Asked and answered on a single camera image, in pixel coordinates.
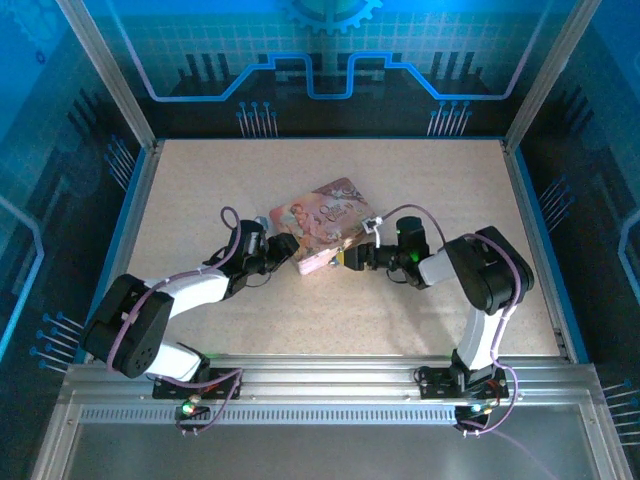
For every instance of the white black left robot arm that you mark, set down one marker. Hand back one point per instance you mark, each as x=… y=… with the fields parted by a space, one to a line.
x=200 y=295

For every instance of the aluminium rail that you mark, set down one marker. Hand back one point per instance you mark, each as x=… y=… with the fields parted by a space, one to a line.
x=530 y=200
x=130 y=235

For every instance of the aluminium right frame post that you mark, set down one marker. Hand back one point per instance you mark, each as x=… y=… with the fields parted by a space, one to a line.
x=545 y=80

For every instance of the left base LED board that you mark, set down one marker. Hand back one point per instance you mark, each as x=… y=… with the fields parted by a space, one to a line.
x=189 y=407

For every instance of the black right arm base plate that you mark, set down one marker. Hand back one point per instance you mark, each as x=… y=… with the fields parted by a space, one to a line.
x=435 y=380

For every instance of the base led board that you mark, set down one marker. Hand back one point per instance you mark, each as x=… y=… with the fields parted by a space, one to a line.
x=189 y=407
x=475 y=408

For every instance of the aluminium frame beam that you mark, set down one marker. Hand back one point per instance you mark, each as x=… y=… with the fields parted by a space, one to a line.
x=325 y=375

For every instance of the aluminium frame post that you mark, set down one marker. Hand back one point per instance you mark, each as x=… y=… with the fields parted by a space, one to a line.
x=115 y=85
x=545 y=80

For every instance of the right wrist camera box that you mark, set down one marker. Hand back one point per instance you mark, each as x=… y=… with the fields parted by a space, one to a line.
x=372 y=226

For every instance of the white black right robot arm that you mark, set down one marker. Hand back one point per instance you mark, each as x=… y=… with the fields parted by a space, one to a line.
x=480 y=340

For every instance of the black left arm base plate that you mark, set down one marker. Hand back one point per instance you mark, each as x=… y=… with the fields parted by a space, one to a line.
x=225 y=375

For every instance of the aluminium left frame post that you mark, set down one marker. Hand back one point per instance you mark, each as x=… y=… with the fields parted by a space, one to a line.
x=115 y=85

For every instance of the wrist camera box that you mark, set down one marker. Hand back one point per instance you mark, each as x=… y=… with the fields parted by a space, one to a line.
x=261 y=225
x=372 y=226

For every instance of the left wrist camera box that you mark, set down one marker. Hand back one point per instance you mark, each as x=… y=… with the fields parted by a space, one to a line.
x=261 y=225

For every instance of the grey metal panel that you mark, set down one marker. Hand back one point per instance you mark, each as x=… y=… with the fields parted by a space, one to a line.
x=325 y=455

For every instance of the right base LED board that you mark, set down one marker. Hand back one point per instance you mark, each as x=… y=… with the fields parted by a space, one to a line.
x=475 y=408

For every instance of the aluminium left side rail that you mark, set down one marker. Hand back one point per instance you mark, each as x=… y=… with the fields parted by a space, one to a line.
x=130 y=235

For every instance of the aluminium right side rail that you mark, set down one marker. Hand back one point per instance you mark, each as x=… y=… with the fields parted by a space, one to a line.
x=530 y=200

